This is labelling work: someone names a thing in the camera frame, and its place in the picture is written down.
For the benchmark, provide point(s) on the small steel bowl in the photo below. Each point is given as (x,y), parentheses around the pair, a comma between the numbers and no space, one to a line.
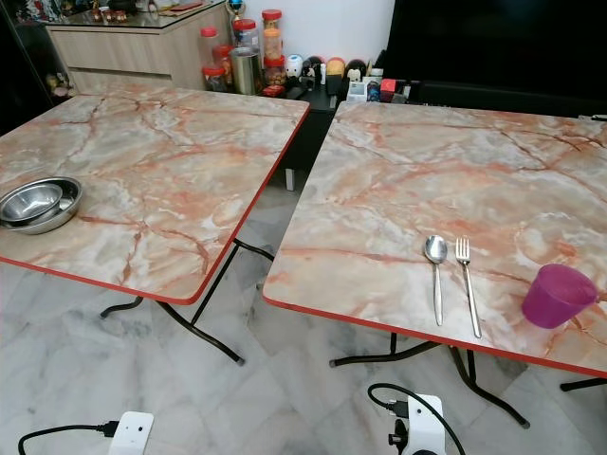
(27,201)

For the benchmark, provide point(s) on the large steel bowl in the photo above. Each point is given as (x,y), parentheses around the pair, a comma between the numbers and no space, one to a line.
(68,209)

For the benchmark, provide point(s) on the marble print folding table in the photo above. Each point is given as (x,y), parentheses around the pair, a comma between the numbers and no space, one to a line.
(161,156)
(436,171)

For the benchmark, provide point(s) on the light wooden cabinet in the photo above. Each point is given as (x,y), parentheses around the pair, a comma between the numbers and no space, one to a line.
(123,52)

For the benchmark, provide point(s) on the small red-lidded jar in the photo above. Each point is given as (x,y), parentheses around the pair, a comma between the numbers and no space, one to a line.
(213,79)

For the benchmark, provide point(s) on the slim red-lidded jar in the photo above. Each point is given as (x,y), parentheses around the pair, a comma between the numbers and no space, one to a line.
(210,45)

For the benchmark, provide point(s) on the steel canister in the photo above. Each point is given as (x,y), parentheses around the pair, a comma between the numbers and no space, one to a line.
(245,71)

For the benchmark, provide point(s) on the wide red-lidded jar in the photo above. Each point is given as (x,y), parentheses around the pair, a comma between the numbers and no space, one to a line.
(246,34)

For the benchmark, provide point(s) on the tall red-lidded jar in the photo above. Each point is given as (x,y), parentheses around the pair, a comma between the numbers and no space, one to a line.
(272,36)

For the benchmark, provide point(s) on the small white figurine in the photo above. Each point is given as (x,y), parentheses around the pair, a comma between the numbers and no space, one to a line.
(293,67)

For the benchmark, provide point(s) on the small red box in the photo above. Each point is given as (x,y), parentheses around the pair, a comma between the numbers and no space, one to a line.
(387,85)

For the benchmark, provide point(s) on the steel spoon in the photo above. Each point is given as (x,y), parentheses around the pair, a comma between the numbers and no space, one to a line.
(435,249)

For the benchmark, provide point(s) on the steel fork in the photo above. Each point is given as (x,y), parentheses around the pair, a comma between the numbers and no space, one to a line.
(469,284)

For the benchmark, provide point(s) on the black television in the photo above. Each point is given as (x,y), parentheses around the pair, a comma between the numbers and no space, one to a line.
(493,43)

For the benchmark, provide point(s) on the purple plastic cup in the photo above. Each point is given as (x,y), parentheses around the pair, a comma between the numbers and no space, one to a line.
(555,299)

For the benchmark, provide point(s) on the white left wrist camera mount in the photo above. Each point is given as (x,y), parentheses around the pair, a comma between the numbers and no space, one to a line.
(133,432)

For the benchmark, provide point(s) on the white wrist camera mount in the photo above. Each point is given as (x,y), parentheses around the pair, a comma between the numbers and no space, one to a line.
(133,432)
(427,425)

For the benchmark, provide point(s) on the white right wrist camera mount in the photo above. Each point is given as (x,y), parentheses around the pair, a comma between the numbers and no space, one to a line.
(427,425)

